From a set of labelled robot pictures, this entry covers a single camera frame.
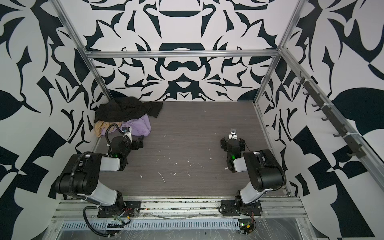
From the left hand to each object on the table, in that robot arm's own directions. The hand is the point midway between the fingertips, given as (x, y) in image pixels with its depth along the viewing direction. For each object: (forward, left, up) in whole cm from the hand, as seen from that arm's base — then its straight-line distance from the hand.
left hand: (134, 133), depth 93 cm
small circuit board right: (-48, -59, -9) cm, 77 cm away
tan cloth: (+10, +27, -4) cm, 29 cm away
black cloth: (+20, +10, +1) cm, 22 cm away
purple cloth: (+8, -1, -4) cm, 9 cm away
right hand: (-3, -62, -2) cm, 62 cm away
